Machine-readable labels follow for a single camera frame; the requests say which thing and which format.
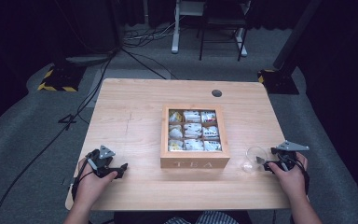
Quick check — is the person's striped clothing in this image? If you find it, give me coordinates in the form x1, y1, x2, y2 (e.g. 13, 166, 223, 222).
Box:
163, 210, 241, 224

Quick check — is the wooden tea box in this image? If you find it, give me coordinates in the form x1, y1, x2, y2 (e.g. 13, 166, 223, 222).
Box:
159, 104, 231, 170

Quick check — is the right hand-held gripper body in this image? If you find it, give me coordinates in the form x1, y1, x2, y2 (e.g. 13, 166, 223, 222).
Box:
269, 140, 310, 173

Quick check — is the long black floor cable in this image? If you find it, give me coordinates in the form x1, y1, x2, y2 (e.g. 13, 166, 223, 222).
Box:
0, 46, 120, 224

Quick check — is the left hand-held gripper cable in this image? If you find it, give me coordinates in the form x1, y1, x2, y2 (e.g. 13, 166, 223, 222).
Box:
70, 150, 95, 202

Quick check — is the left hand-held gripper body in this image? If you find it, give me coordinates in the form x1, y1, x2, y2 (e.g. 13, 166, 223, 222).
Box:
86, 145, 117, 179

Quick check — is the white desk frame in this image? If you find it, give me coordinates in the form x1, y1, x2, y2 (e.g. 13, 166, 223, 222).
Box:
171, 0, 249, 58

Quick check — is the person's left hand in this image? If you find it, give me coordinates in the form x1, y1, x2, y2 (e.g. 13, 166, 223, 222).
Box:
74, 156, 119, 204

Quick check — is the clear glass cup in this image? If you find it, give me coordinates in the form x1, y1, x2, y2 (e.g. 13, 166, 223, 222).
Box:
241, 146, 269, 175

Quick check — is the person's right hand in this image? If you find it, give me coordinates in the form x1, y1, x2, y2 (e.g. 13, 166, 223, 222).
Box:
267, 151, 310, 202

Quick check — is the black yellow striped stand base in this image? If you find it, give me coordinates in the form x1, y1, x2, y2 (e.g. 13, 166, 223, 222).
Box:
256, 68, 300, 95
37, 63, 88, 93

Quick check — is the group of white tea bags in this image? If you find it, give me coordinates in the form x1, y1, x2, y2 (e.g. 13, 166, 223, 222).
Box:
168, 109, 223, 152

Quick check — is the black chair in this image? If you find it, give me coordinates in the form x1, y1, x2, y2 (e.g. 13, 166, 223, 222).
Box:
198, 0, 252, 63

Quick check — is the hand-held gripper cable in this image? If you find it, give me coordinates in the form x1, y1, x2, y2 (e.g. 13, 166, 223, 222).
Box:
70, 150, 95, 202
293, 151, 311, 196

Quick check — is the slanted black stand post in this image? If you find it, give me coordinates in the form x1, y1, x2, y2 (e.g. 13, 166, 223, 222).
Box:
272, 0, 324, 71

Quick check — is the right hand-held gripper cable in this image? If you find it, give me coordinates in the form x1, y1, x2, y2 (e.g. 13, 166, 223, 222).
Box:
293, 151, 311, 196

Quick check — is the bundle of floor cables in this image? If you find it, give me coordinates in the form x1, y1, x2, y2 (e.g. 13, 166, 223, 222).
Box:
122, 15, 187, 49

